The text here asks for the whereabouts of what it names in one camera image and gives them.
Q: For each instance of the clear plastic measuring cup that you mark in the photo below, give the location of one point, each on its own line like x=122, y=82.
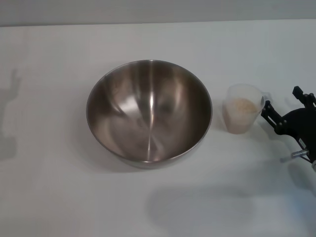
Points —
x=238, y=123

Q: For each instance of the white rice grains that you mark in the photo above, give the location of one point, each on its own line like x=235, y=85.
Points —
x=243, y=108

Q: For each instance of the stainless steel mixing bowl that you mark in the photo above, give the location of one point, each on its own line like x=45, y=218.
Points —
x=148, y=111

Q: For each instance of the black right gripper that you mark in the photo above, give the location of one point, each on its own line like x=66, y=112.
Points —
x=301, y=123

